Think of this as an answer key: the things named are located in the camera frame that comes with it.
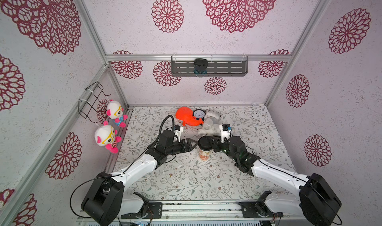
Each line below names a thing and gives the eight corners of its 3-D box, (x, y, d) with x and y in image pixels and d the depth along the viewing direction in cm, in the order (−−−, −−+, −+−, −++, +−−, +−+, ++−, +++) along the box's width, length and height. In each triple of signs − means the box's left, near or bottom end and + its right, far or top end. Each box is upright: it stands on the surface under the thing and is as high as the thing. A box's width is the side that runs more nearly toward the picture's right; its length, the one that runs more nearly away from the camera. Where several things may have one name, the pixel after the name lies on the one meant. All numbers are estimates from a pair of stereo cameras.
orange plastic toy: (191, 132, 106) (191, 126, 101) (174, 117, 115) (173, 111, 110) (202, 124, 111) (202, 118, 105) (184, 110, 120) (184, 104, 114)
